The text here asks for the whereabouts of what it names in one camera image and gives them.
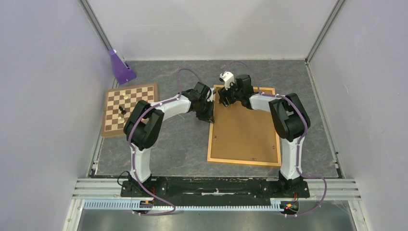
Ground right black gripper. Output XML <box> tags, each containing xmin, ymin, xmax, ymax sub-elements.
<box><xmin>218</xmin><ymin>79</ymin><xmax>242</xmax><ymax>107</ymax></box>

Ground wooden picture frame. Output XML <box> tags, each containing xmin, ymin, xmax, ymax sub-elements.
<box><xmin>207</xmin><ymin>85</ymin><xmax>282</xmax><ymax>167</ymax></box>

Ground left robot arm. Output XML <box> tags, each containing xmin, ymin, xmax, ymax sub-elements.
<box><xmin>122</xmin><ymin>82</ymin><xmax>216</xmax><ymax>196</ymax></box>

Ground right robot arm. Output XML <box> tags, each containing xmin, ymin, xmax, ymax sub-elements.
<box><xmin>218</xmin><ymin>72</ymin><xmax>310</xmax><ymax>196</ymax></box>

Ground black chess piece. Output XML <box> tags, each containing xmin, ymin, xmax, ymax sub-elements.
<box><xmin>118</xmin><ymin>106</ymin><xmax>127</xmax><ymax>115</ymax></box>

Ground white chess piece lower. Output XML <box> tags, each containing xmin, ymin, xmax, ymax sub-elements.
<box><xmin>117</xmin><ymin>116</ymin><xmax>125</xmax><ymax>124</ymax></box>

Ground wooden chessboard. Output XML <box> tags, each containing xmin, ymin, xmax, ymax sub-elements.
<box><xmin>101</xmin><ymin>83</ymin><xmax>159</xmax><ymax>138</ymax></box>

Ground purple plastic stand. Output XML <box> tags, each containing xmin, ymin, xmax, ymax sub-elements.
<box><xmin>109</xmin><ymin>49</ymin><xmax>137</xmax><ymax>85</ymax></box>

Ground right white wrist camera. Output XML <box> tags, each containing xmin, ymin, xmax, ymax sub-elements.
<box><xmin>219</xmin><ymin>71</ymin><xmax>235</xmax><ymax>90</ymax></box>

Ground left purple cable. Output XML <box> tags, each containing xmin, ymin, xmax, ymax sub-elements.
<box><xmin>127</xmin><ymin>68</ymin><xmax>204</xmax><ymax>218</ymax></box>

